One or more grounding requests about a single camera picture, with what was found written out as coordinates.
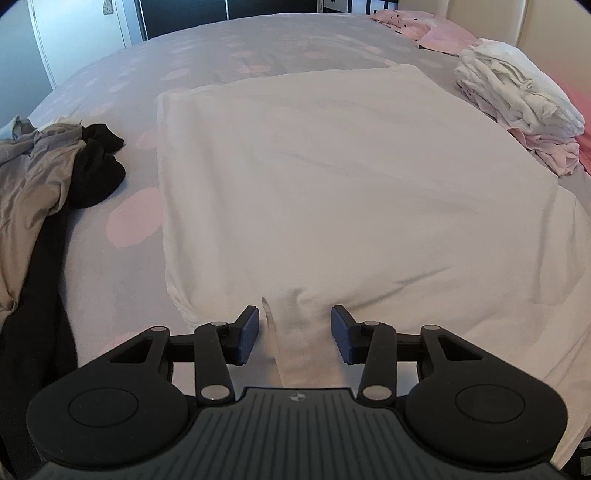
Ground pink dotted cloth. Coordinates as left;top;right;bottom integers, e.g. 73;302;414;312
369;9;481;55

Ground pale grey garment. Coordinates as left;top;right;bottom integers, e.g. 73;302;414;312
0;116;35;141

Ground folded pink garment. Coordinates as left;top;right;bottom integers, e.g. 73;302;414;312
508;129;580;177

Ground white nightstand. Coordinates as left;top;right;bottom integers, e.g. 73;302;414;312
321;0;400;14

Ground black wardrobe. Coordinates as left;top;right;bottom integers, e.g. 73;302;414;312
139;0;324;42

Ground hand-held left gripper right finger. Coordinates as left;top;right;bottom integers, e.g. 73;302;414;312
331;305;485;408

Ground white door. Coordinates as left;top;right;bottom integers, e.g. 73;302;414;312
28;0;130;88

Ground beige padded headboard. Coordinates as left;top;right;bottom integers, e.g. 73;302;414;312
397;0;591;100

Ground pink pillow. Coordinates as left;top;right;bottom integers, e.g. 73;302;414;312
563;83;591;176

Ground taupe garment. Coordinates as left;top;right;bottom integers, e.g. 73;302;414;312
0;122;88;315

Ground stack of folded white clothes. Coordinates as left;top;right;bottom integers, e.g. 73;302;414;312
455;39;585;137

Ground white pillowcase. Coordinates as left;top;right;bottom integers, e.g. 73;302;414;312
157;64;591;467

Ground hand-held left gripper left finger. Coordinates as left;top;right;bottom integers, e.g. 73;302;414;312
108;305;260;407

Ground bed with polka dot duvet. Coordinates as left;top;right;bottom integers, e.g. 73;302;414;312
0;11;591;480

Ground black garment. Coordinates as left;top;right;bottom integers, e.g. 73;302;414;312
0;124;126;480

